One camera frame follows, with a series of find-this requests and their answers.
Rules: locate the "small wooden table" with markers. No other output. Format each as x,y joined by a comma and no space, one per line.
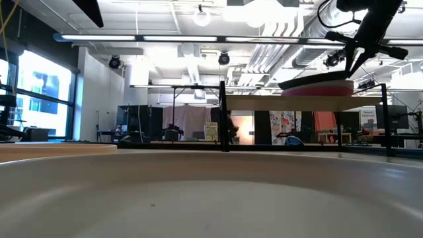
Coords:
333,135

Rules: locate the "round white pendant lamp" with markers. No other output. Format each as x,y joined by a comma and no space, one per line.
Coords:
202,18

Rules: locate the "magenta plate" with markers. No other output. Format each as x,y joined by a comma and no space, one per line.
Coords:
317,92

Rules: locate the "black computer monitor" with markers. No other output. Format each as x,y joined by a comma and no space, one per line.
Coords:
391,117

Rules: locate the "large glass window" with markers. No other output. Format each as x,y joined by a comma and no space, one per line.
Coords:
43,99

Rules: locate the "beige plate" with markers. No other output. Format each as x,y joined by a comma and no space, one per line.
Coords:
211,198

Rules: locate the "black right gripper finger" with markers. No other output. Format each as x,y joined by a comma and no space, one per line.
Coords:
349,61
361,63

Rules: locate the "black ceiling spotlight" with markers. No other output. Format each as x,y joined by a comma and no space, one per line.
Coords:
223,59
114,62
333,59

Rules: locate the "black tripod stand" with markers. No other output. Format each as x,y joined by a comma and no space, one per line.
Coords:
98,129

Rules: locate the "colourful patterned cloth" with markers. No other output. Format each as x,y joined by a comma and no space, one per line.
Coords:
281,124

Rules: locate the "white printed sign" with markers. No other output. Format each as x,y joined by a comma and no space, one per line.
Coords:
367,119

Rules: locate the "black background workstation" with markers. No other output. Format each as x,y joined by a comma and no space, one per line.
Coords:
10,132

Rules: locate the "tall black metal frame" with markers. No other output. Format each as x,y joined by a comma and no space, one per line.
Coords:
174,99

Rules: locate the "orange hanging cloth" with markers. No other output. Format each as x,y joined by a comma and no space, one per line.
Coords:
325,120

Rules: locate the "long linear ceiling light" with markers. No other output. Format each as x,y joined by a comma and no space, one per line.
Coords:
99,37

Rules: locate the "wooden shelf black frame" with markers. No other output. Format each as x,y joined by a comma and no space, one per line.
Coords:
297,103

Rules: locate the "yellow poster sign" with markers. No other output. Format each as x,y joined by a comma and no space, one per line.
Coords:
211,131

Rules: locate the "beige hanging cloth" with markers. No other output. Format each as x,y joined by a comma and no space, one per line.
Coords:
191,119

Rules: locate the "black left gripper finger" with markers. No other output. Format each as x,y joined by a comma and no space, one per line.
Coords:
89,8

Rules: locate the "silver ventilation duct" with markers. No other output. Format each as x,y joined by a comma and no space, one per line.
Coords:
307,56

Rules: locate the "black upright panel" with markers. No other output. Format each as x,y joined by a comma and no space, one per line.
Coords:
262,127

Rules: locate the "dark grey box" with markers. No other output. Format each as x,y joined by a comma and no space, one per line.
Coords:
36,135

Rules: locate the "blue rounded bag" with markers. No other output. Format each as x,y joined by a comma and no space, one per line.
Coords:
293,141

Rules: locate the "person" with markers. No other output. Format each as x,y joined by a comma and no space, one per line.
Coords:
232,127
118,131

